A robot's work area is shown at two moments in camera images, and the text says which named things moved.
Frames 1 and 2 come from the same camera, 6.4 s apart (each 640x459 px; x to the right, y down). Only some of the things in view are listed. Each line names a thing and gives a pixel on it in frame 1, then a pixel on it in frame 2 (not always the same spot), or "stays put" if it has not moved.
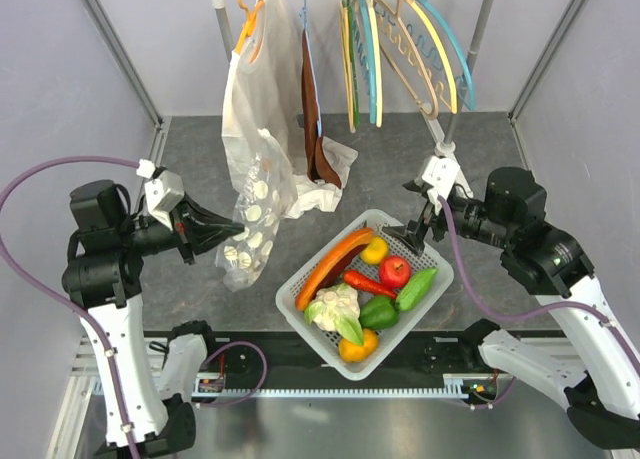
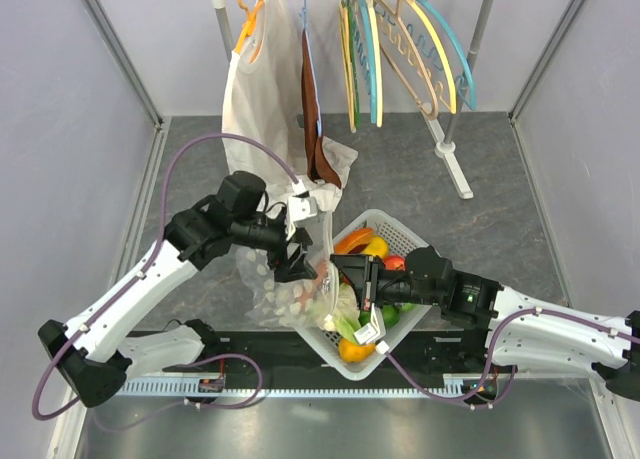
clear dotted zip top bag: x=262 y=210 → x=306 y=304
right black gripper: x=412 y=234 → x=363 y=271
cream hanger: x=347 y=62 stays put
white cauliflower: x=336 y=309 stays put
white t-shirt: x=266 y=90 stays put
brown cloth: x=321 y=162 stays put
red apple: x=395 y=271 stays put
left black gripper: x=196 y=229 → x=296 y=268
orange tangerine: x=353 y=353 stays put
